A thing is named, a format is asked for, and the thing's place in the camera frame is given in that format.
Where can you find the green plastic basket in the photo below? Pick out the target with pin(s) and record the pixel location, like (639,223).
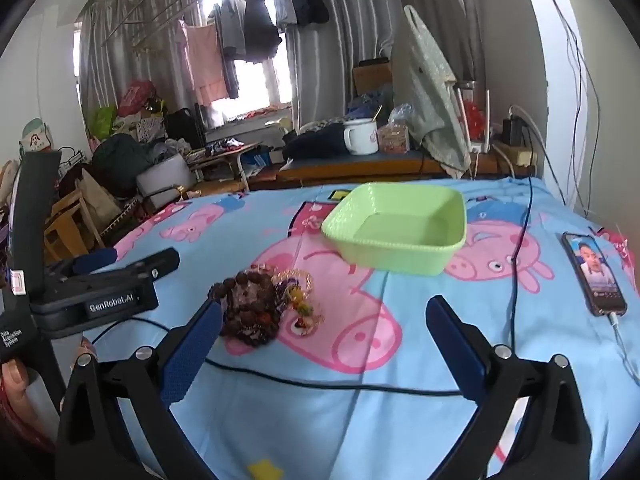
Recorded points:
(409,228)

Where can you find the wooden blue-top desk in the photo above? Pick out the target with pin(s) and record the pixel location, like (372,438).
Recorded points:
(411,166)

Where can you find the black power adapter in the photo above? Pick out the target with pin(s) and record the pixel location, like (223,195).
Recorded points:
(514,131)

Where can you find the grey curtain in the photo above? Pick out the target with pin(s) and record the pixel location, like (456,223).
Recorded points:
(321,57)

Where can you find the grey-green draped cloth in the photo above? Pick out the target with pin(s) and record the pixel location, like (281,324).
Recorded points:
(423,79)

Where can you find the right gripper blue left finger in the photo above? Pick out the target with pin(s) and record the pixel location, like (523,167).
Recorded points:
(184,349)

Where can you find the Peppa Pig blue bedsheet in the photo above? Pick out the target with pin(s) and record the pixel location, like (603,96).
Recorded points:
(367,395)

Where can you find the wooden chair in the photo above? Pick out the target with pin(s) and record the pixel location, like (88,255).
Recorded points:
(70,231)

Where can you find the cardboard box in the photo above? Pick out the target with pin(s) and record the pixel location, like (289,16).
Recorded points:
(372,77)

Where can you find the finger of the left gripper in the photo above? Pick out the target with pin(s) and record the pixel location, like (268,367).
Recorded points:
(154,266)
(97,260)

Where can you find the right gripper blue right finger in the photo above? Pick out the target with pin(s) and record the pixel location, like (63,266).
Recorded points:
(462,346)

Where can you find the white wifi router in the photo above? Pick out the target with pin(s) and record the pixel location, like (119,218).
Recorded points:
(474,122)

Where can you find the pink hanging garment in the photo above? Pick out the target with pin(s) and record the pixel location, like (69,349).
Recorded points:
(204,61)

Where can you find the left hand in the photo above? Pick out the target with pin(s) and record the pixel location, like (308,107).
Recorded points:
(21,422)

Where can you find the dark clothes pile on desk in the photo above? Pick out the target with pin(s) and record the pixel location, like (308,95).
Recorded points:
(325,143)

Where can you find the smartphone with lit screen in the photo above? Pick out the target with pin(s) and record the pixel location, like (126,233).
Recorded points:
(598,282)

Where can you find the white enamel mug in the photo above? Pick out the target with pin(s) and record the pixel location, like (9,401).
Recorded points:
(361,137)

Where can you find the gold colourful jewelry pile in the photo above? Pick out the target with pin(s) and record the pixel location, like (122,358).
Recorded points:
(294,288)

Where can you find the dark hanging jacket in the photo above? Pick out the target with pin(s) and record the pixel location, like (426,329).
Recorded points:
(262,38)

